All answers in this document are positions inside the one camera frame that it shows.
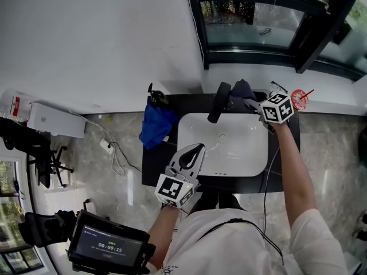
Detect person's right forearm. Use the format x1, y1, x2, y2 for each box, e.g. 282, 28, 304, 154
272, 123, 318, 226

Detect black mesh chair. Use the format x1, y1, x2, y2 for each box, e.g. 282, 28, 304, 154
18, 209, 79, 249

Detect black faucet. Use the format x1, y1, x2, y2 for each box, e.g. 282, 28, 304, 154
207, 81, 233, 124

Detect person's white shirt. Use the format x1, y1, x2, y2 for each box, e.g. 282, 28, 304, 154
154, 207, 346, 275

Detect red drink cup with straw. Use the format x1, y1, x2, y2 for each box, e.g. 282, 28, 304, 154
290, 89, 315, 112

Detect person's black trousers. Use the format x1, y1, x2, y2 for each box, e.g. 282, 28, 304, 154
189, 192, 248, 212

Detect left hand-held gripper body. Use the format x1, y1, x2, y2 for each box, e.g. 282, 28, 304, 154
154, 167, 201, 210

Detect white power strip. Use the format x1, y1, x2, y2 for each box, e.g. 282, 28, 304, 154
99, 139, 116, 155

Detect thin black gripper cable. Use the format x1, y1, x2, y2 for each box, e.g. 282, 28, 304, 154
261, 147, 280, 238

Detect black eyeglasses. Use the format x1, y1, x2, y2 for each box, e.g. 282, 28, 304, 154
270, 80, 288, 95

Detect person's left forearm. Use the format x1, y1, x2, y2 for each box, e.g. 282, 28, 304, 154
147, 206, 183, 270

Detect dark vanity cabinet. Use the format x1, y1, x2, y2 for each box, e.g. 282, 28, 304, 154
141, 93, 302, 194

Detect white sink basin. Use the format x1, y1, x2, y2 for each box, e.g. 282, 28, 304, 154
177, 112, 270, 178

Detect white floor cable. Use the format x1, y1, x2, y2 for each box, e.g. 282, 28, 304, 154
68, 110, 126, 178

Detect crumpled blue fabric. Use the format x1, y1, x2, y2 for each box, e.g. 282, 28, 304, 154
138, 103, 180, 151

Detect white box appliance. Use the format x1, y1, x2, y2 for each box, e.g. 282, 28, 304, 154
27, 101, 87, 139

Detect black window frame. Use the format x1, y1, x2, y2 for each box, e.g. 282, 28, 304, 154
183, 0, 367, 83

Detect black floor cable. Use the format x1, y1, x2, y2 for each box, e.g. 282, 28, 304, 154
108, 142, 143, 173

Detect black monitor screen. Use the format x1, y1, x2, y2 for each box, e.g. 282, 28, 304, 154
68, 209, 157, 275

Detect green soap pump bottle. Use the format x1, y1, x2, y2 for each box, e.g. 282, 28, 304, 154
147, 82, 169, 106

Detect clear bag with red label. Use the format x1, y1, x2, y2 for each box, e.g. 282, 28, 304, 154
0, 90, 33, 123

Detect dark grey rag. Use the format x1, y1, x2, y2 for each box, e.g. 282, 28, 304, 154
229, 78, 257, 104

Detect black chest strap cable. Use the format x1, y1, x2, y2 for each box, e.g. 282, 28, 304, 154
193, 217, 285, 266

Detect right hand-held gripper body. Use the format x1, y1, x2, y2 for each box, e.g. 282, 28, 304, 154
259, 93, 295, 134

